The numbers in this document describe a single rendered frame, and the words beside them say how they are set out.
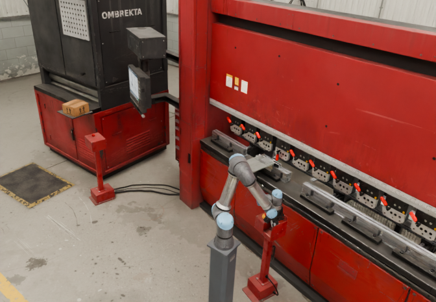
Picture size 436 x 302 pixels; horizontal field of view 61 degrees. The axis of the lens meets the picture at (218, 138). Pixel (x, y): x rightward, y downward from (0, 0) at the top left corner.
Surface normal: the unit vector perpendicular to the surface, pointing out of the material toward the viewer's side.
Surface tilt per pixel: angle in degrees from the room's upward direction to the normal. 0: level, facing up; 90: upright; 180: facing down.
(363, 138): 90
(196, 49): 90
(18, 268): 0
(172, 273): 0
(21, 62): 90
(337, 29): 90
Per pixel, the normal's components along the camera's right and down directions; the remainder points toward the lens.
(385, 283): -0.78, 0.25
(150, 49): 0.44, 0.42
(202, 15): 0.62, 0.37
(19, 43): 0.79, 0.30
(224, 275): 0.12, 0.45
